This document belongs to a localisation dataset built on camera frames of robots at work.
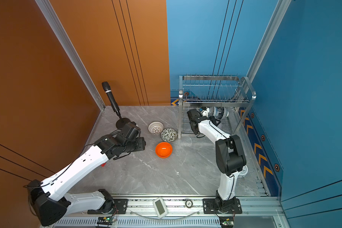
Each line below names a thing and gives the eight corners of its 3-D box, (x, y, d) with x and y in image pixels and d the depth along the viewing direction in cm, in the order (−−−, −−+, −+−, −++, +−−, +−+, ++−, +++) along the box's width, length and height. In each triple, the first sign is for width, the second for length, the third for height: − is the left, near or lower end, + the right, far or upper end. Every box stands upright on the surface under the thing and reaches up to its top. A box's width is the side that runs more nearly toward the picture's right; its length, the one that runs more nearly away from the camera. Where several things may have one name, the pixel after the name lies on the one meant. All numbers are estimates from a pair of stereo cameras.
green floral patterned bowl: (160, 142, 99) (159, 139, 96) (161, 131, 105) (160, 128, 102) (177, 142, 99) (177, 139, 96) (177, 131, 105) (177, 127, 102)
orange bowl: (153, 156, 93) (153, 152, 89) (160, 143, 99) (159, 140, 95) (168, 161, 91) (167, 158, 87) (173, 148, 97) (173, 144, 93)
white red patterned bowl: (148, 134, 104) (147, 130, 100) (150, 125, 110) (149, 120, 106) (163, 134, 104) (162, 130, 100) (164, 125, 110) (163, 120, 106)
